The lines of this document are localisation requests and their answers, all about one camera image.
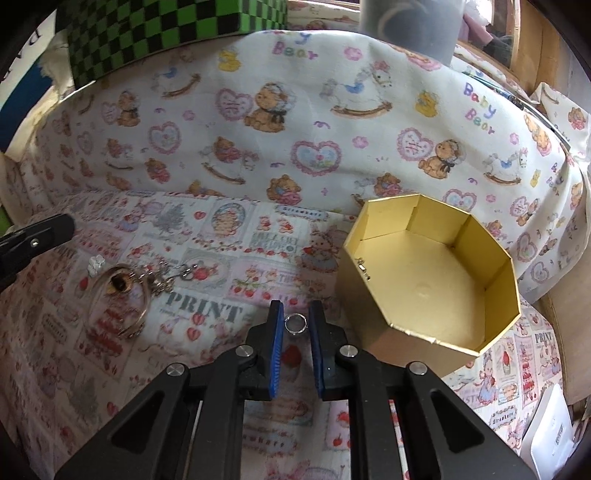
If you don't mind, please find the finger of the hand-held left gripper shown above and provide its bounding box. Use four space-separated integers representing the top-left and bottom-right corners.
0 213 76 292

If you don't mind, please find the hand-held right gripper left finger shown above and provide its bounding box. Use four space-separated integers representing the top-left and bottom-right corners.
54 300 284 480

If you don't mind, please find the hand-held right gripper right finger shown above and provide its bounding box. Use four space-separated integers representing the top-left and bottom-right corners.
308 300 537 480

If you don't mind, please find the gold octagonal box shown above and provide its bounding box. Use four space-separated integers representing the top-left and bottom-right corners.
334 194 522 378

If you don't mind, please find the clear gold-edged bangle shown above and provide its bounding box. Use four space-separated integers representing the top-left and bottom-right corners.
87 264 152 339

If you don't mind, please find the silver chain bracelet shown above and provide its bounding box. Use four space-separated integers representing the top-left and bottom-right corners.
150 261 200 297

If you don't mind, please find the red white blue tote bag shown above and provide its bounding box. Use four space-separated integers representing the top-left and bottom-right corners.
0 18 61 153

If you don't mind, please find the bear print cloth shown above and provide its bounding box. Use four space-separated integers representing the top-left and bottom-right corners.
9 32 591 305

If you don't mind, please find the green black checkered box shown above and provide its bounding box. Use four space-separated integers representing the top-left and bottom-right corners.
65 0 288 89

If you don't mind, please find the white device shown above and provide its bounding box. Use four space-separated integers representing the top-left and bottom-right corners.
526 383 579 480

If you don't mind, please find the grey translucent container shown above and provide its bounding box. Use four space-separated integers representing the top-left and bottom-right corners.
360 0 465 63

